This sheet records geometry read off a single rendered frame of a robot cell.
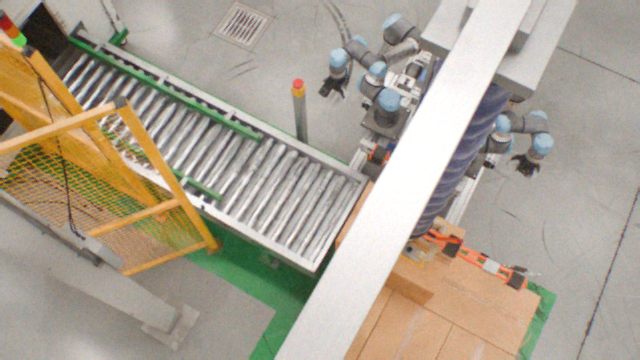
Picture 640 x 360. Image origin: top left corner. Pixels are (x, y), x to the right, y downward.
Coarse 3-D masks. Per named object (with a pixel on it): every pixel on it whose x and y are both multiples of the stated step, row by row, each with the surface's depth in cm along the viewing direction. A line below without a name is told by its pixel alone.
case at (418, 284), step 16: (368, 192) 332; (448, 224) 324; (336, 240) 322; (416, 240) 321; (400, 272) 315; (416, 272) 315; (432, 272) 315; (400, 288) 338; (416, 288) 320; (432, 288) 312
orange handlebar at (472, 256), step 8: (432, 232) 297; (432, 240) 296; (464, 248) 294; (464, 256) 292; (472, 256) 292; (480, 256) 292; (472, 264) 293; (480, 264) 291; (504, 272) 291; (504, 280) 289
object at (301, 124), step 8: (304, 88) 352; (296, 96) 356; (304, 96) 362; (296, 104) 367; (304, 104) 370; (296, 112) 377; (304, 112) 379; (296, 120) 388; (304, 120) 388; (296, 128) 400; (304, 128) 398; (296, 136) 413; (304, 136) 408
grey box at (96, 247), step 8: (64, 224) 240; (72, 224) 242; (64, 232) 239; (72, 232) 239; (80, 232) 239; (80, 240) 238; (88, 240) 238; (96, 240) 239; (96, 248) 237; (104, 248) 240; (104, 256) 243; (112, 256) 250; (112, 264) 254; (120, 264) 261
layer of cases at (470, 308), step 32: (384, 288) 352; (448, 288) 351; (480, 288) 351; (512, 288) 351; (384, 320) 345; (416, 320) 345; (448, 320) 345; (480, 320) 344; (512, 320) 344; (352, 352) 339; (384, 352) 338; (416, 352) 338; (448, 352) 338; (480, 352) 338; (512, 352) 337
